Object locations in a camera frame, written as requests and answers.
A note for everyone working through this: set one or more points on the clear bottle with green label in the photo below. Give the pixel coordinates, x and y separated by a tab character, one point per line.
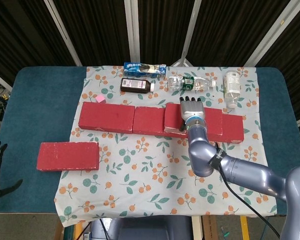
189	83

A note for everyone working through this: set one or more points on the small pink cube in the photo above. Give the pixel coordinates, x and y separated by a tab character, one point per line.
100	99

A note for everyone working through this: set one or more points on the clear bottle with white label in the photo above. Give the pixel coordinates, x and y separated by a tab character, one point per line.
232	85

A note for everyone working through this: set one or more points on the blue cookie package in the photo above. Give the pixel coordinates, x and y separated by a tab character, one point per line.
144	69

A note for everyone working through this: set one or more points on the blue felt table cover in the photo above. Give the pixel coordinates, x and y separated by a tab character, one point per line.
39	100

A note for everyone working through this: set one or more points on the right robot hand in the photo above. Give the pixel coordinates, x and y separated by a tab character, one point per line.
192	108

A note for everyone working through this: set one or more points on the brown medicine bottle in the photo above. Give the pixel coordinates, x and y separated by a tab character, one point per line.
134	85

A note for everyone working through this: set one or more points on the red brick row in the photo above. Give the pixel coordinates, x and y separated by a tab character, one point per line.
148	121
232	127
106	116

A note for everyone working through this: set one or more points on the dark pleated curtain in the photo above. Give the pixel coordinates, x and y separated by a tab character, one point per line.
97	27

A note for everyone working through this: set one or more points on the blue grey robot torso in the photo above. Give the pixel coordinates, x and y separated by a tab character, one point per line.
144	228

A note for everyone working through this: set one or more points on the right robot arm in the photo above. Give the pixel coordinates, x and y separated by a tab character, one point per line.
202	155

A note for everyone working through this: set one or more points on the floral tablecloth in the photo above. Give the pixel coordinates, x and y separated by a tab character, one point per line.
139	175

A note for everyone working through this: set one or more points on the white metal frame post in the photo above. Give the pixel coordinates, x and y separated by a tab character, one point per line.
133	30
64	32
189	30
270	32

